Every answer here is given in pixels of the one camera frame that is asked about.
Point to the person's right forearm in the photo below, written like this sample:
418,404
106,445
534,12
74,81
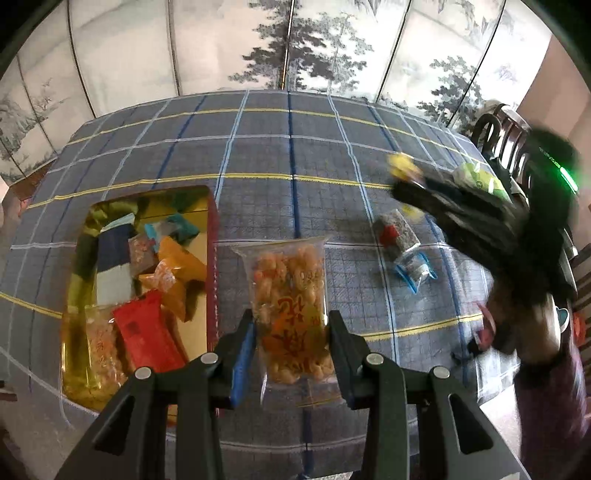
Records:
554,397

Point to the painted folding screen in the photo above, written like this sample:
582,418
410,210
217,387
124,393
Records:
231,46

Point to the person's right hand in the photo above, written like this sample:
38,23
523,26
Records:
496,323

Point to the small yellow snack packet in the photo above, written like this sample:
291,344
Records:
405,167

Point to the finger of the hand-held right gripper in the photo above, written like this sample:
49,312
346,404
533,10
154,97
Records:
480,201
452,217

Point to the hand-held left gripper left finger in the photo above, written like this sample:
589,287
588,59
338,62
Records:
242,364

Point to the navy and white snack packet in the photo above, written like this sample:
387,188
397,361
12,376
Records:
113,263

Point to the clear snack packet blue edge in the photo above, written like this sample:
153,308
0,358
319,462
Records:
415,272

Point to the dark wooden chair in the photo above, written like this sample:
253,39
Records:
515,143
485,131

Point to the dark snack packet red label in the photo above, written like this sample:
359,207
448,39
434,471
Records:
397,233

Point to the orange snack packet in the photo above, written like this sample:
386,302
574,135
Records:
168,295
182,261

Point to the small brown snack packet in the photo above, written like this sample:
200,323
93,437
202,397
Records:
143,254

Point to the gold tray with red rim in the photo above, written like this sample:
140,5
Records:
198,318

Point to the teal snack packet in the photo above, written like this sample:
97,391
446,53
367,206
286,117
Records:
173,228

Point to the clear bag of orange puffs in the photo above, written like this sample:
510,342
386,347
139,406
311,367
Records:
288,323
104,350

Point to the green snack packet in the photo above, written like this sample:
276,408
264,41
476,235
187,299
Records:
108,214

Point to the green snack bag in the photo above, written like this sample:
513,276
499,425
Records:
482,180

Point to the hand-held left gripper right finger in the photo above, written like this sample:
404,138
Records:
346,387

